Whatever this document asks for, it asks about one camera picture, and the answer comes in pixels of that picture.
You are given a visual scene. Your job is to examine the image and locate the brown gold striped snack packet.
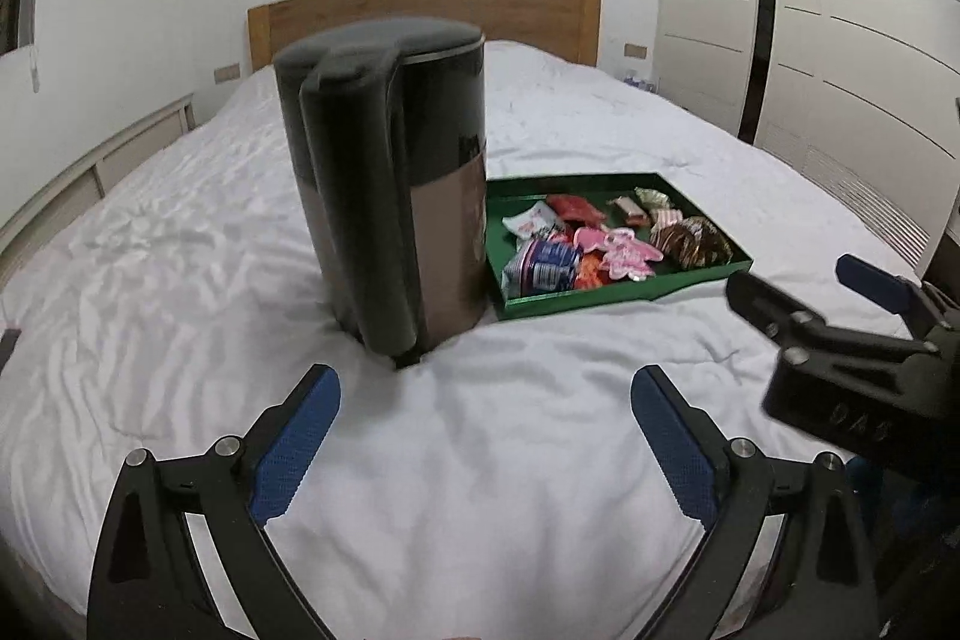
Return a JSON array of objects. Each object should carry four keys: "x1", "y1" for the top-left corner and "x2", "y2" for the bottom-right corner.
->
[{"x1": 649, "y1": 216, "x2": 736, "y2": 270}]

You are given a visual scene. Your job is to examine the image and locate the pink and white snack packet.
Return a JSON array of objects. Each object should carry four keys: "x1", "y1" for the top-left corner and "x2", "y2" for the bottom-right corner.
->
[{"x1": 600, "y1": 227, "x2": 665, "y2": 283}]

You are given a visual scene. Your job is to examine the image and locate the white wardrobe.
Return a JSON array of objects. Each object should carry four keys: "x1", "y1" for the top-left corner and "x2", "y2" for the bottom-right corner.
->
[{"x1": 656, "y1": 0, "x2": 960, "y2": 270}]

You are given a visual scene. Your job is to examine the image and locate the beige side panel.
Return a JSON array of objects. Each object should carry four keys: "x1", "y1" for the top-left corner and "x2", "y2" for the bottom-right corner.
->
[{"x1": 0, "y1": 92, "x2": 197, "y2": 251}]

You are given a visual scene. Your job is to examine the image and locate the white bed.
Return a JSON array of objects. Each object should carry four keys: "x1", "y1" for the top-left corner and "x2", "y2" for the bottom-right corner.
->
[{"x1": 0, "y1": 40, "x2": 923, "y2": 640}]

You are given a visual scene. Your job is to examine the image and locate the green tray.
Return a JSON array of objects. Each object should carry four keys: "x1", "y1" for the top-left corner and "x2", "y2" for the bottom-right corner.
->
[{"x1": 484, "y1": 170, "x2": 755, "y2": 321}]

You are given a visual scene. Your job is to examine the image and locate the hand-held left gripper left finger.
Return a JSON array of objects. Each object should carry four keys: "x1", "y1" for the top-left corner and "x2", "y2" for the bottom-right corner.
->
[{"x1": 86, "y1": 364, "x2": 342, "y2": 640}]

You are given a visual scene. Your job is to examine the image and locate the wooden headboard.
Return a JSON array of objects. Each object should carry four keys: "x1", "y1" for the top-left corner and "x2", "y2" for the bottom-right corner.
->
[{"x1": 247, "y1": 0, "x2": 603, "y2": 73}]

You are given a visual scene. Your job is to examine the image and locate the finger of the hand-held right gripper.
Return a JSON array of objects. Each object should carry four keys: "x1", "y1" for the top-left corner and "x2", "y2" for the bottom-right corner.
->
[
  {"x1": 726, "y1": 272, "x2": 856, "y2": 350},
  {"x1": 835, "y1": 254, "x2": 960, "y2": 341}
]

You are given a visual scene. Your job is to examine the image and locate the black electric kettle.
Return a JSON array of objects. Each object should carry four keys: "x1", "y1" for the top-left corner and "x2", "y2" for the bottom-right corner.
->
[{"x1": 272, "y1": 17, "x2": 488, "y2": 371}]

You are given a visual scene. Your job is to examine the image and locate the blue and white snack packet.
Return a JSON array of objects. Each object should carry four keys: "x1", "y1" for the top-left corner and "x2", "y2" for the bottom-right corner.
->
[{"x1": 501, "y1": 237, "x2": 584, "y2": 296}]

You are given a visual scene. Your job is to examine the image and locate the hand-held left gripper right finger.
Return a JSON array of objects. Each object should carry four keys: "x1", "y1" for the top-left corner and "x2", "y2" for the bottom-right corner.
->
[{"x1": 630, "y1": 364, "x2": 882, "y2": 640}]

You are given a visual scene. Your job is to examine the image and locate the dark red snack packet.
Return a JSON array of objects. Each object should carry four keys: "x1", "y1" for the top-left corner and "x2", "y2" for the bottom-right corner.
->
[{"x1": 546, "y1": 194, "x2": 607, "y2": 229}]

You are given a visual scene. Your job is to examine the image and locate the tan brown snack bar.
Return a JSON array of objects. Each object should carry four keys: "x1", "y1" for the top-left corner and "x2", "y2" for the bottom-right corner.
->
[{"x1": 609, "y1": 196, "x2": 652, "y2": 227}]

